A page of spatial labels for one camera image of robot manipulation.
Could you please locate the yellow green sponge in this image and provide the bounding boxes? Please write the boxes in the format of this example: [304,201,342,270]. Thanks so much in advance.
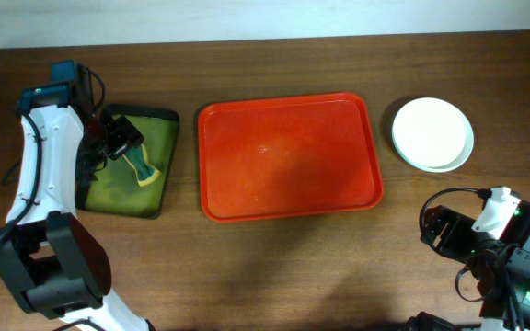
[123,144,161,187]

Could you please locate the light blue top plate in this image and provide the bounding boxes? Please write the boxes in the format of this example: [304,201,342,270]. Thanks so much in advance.
[393,109,475,174]

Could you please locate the white plate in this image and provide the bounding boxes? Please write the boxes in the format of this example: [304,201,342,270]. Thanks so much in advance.
[391,97,468,169]

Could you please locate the red plastic tray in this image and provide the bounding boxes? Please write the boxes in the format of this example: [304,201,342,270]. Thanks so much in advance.
[197,92,384,223]

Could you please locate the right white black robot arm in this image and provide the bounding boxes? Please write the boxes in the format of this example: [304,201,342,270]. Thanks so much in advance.
[419,187,530,331]

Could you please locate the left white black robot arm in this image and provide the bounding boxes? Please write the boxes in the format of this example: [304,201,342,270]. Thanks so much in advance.
[0,60,153,330]

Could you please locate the black tray with green liquid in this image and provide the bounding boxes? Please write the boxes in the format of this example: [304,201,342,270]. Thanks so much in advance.
[75,104,179,219]

